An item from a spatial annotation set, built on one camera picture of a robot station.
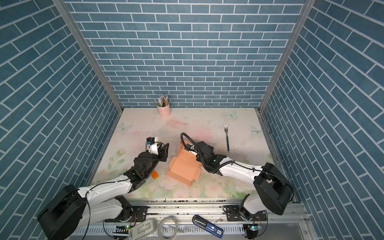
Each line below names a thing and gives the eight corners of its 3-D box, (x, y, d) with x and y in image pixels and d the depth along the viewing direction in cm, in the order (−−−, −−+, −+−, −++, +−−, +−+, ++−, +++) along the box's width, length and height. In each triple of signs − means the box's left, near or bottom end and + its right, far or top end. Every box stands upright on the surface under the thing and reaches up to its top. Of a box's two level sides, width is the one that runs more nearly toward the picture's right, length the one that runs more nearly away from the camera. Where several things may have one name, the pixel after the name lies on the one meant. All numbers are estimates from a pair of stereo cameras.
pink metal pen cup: (158, 118, 117) (155, 108, 109) (159, 111, 122) (157, 101, 114) (170, 118, 117) (167, 108, 109) (171, 111, 122) (169, 101, 114)
